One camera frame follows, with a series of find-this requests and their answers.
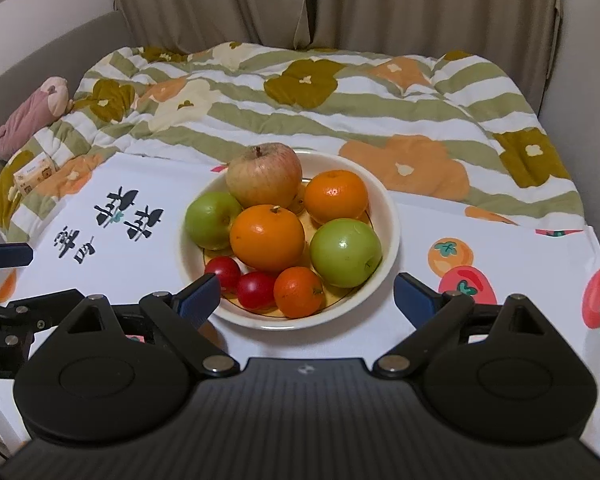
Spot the red yellow apple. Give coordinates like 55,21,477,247
225,143,302,208

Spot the small mandarin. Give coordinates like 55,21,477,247
274,266,326,318
288,182,306,214

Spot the tissue pack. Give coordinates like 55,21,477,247
14,153,56,195

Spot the green apple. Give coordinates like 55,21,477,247
184,192,242,250
310,218,382,288

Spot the grey bed headboard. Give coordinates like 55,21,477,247
0,11,135,171

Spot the white fruit print cloth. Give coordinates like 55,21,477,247
0,154,600,454

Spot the pink plush toy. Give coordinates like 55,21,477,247
0,77,72,162

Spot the large orange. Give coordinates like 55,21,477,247
230,205,306,273
303,169,368,224

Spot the beige curtain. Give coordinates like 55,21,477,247
114,0,562,108

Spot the red cherry tomato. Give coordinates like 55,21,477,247
237,271,276,312
204,256,242,294

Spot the green striped floral quilt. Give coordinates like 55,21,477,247
0,42,585,242

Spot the cream duck print plate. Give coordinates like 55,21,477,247
180,151,401,332

